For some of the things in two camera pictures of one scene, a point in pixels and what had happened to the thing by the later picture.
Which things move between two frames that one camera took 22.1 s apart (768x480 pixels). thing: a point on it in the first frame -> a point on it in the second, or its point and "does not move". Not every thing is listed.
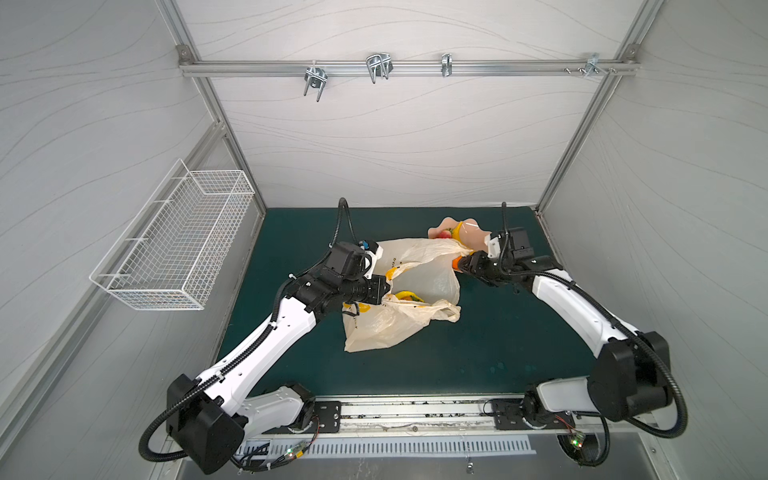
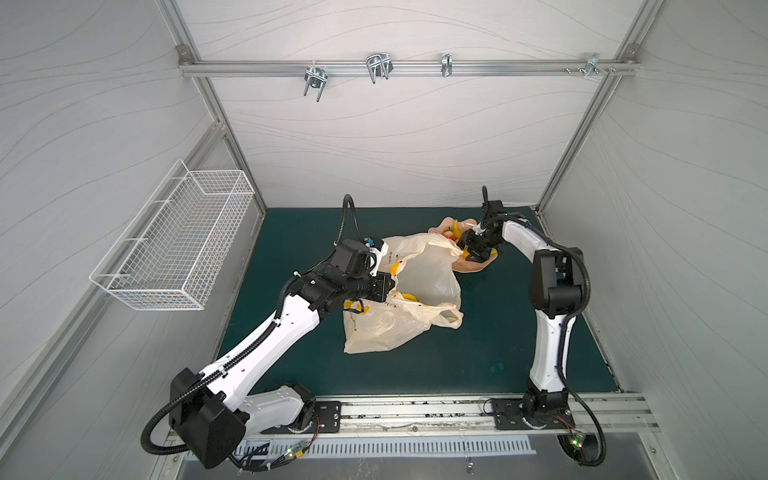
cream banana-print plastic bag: [422, 274] does not move
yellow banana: [456, 234] does not move
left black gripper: [375, 290] does not move
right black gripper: [472, 264] -> [474, 241]
